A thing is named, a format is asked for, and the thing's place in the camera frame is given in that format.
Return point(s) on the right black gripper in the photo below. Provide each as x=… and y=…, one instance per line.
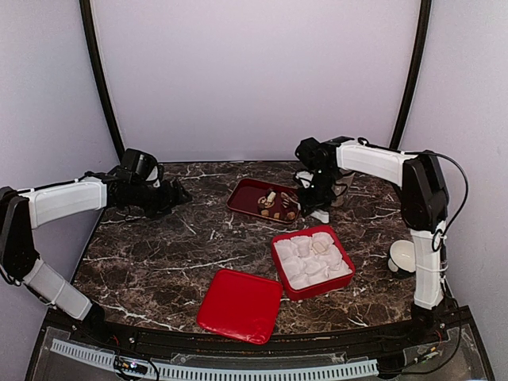
x=310, y=204

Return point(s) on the cream mug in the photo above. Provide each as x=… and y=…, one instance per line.
x=341, y=187

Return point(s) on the white bowl dark base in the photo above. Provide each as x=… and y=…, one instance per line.
x=401, y=259

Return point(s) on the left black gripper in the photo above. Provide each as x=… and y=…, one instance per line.
x=168, y=200

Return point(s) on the black frame post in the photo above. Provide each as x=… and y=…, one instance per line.
x=99, y=76
x=413, y=73

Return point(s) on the right black frame post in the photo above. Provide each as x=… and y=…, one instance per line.
x=413, y=73

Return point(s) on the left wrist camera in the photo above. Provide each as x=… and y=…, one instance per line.
x=137, y=167

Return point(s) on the grey cable duct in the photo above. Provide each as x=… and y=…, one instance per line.
x=195, y=367

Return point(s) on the dark red tray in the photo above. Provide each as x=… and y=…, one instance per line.
x=246, y=194

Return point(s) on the red box lid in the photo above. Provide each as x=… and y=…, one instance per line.
x=241, y=306

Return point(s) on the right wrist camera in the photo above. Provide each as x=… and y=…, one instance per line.
x=314, y=155

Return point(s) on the metal tongs white handles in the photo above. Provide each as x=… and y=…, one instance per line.
x=308, y=203

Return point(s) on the left black frame post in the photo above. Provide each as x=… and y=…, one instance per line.
x=99, y=76

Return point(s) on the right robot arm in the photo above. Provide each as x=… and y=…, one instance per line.
x=424, y=198

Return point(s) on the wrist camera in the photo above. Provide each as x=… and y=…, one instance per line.
x=137, y=167
x=314, y=155

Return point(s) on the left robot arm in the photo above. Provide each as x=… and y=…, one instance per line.
x=23, y=211

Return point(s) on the red box with liners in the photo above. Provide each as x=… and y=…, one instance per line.
x=305, y=273

